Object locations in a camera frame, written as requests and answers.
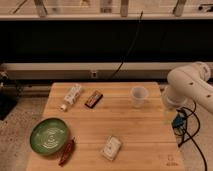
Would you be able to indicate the red chili pepper toy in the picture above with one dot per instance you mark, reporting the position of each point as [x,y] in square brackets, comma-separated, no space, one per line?
[67,152]

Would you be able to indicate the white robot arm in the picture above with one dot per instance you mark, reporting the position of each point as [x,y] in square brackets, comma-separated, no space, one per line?
[187,82]

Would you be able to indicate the clear plastic bottle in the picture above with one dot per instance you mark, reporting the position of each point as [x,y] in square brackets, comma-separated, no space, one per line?
[71,97]

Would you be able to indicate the green ceramic bowl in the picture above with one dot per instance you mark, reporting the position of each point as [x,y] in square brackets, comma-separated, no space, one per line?
[49,136]

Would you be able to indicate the translucent plastic cup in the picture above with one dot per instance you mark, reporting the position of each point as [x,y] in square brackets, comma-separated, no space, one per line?
[138,95]

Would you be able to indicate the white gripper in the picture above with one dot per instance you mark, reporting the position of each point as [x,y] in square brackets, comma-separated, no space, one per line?
[172,100]

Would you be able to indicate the blue connector box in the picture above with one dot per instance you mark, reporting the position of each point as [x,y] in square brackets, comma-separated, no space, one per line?
[178,121]

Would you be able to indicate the white wall outlet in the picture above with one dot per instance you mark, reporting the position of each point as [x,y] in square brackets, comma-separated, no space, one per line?
[94,74]

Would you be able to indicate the black equipment at left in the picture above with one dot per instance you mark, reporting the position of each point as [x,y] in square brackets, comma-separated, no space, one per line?
[7,101]

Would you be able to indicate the dark snack bar wrapper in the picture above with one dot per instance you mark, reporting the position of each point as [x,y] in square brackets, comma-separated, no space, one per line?
[93,99]

